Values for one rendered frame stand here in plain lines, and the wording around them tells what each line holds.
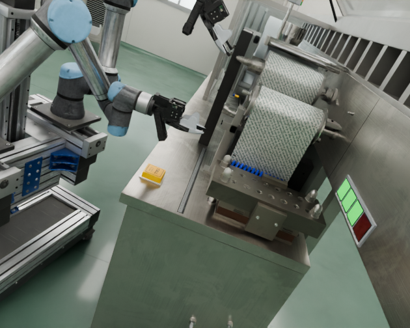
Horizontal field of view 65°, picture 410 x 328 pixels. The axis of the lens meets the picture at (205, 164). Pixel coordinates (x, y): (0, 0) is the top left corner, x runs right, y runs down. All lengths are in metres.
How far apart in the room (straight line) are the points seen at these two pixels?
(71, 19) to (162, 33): 5.93
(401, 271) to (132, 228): 0.78
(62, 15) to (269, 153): 0.78
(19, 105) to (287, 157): 1.10
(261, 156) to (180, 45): 5.77
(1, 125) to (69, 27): 0.64
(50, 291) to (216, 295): 0.96
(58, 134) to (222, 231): 0.95
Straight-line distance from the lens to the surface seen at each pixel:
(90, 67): 1.24
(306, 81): 1.38
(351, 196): 0.96
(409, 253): 0.73
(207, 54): 6.77
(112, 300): 1.41
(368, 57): 1.41
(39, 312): 1.85
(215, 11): 1.14
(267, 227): 1.09
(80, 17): 1.03
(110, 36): 1.57
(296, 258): 1.14
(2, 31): 1.39
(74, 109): 1.61
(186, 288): 1.25
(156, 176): 1.14
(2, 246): 1.82
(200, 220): 1.06
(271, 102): 1.14
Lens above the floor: 1.53
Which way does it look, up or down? 27 degrees down
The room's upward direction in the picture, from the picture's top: 22 degrees clockwise
